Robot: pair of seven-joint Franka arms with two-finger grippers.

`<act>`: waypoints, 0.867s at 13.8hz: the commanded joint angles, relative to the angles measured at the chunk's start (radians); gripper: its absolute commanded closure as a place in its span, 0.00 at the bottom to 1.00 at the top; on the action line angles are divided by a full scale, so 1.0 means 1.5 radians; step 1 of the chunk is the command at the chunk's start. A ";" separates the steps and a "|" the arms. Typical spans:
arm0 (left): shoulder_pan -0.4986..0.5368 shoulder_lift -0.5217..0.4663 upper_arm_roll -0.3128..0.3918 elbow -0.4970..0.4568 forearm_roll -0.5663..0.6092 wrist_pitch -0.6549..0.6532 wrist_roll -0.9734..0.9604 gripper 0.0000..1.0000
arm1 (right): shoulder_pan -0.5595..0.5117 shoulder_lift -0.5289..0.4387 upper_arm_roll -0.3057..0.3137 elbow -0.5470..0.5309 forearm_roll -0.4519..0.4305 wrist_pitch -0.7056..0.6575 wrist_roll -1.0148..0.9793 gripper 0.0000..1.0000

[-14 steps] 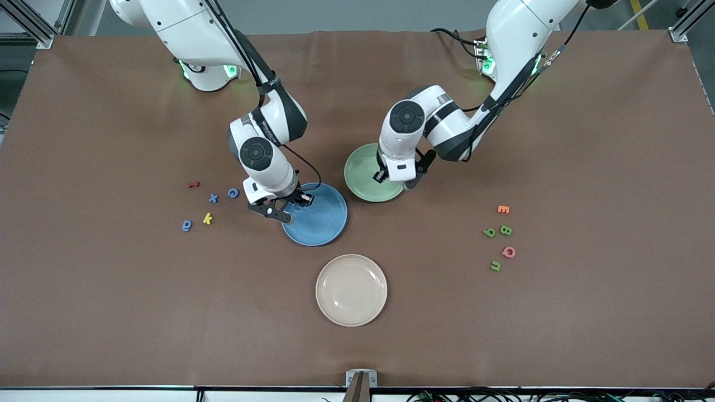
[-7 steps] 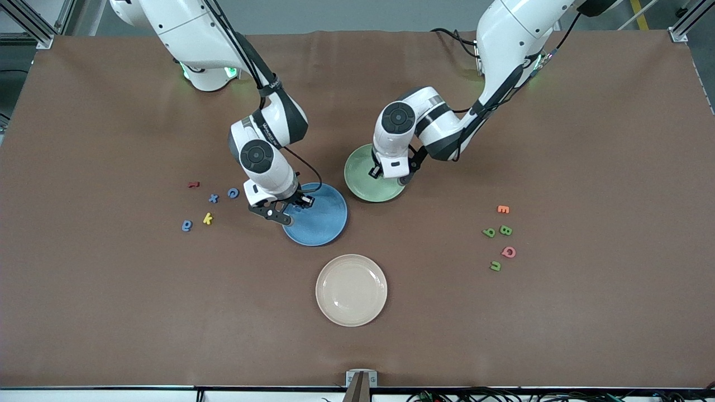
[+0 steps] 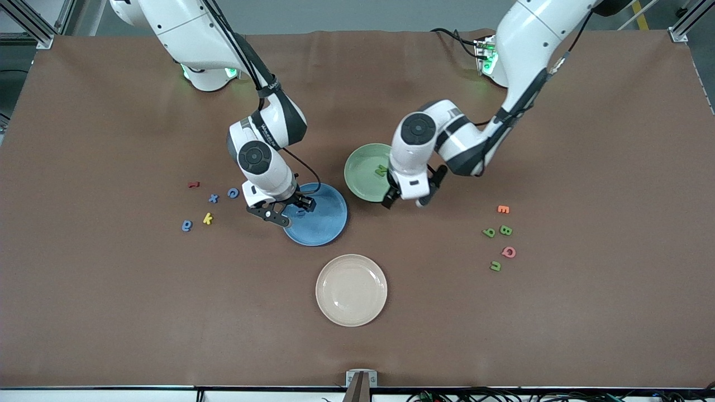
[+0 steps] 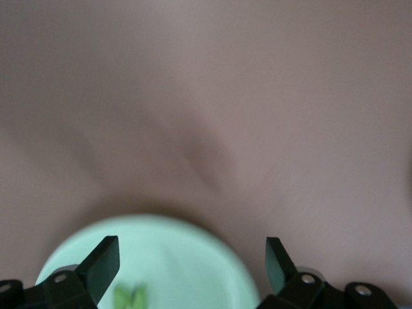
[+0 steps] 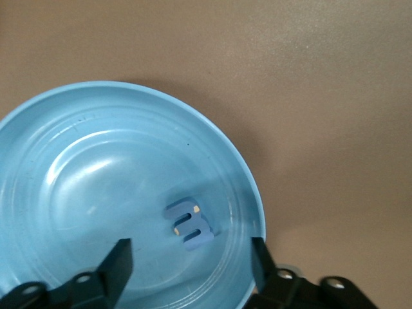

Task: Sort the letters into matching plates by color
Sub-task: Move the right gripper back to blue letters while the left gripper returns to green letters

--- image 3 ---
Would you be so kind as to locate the brown table cover mat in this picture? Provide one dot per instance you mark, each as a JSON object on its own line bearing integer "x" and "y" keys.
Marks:
{"x": 357, "y": 346}

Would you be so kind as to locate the green foam letter q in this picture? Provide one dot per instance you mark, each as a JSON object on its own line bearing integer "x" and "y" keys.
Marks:
{"x": 489, "y": 233}

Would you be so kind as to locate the blue foam letter c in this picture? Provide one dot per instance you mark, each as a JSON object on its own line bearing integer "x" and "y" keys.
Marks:
{"x": 229, "y": 194}

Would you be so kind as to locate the yellow foam letter k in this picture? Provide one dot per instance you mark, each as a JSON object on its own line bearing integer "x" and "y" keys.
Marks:
{"x": 207, "y": 219}

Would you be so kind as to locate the green plate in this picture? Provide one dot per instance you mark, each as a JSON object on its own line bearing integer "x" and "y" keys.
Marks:
{"x": 363, "y": 173}

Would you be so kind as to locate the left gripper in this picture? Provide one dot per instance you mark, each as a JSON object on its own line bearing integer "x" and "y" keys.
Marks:
{"x": 433, "y": 181}

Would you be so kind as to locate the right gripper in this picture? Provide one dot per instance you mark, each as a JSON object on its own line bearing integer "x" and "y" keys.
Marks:
{"x": 296, "y": 200}

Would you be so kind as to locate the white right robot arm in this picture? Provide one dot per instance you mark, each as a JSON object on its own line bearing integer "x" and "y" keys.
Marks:
{"x": 184, "y": 33}

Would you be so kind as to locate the pink foam letter Q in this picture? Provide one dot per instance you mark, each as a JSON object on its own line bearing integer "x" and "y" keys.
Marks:
{"x": 504, "y": 252}

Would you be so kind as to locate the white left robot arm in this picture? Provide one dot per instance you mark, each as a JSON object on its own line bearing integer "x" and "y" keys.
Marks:
{"x": 525, "y": 44}

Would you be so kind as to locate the grey metal bracket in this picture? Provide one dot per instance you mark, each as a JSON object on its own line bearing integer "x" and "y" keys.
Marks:
{"x": 351, "y": 378}

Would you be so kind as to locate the blue plate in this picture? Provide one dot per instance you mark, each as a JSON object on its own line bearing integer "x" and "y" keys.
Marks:
{"x": 324, "y": 229}

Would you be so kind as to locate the dark metal post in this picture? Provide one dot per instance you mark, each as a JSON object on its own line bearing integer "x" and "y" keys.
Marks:
{"x": 357, "y": 393}

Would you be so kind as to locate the green foam letter B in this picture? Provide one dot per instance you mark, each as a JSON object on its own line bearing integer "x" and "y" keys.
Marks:
{"x": 505, "y": 230}

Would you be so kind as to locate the beige plate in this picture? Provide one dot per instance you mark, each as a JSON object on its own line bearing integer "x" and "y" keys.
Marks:
{"x": 351, "y": 290}

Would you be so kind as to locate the aluminium frame profile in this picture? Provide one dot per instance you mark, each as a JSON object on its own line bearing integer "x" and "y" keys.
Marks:
{"x": 677, "y": 34}
{"x": 43, "y": 40}

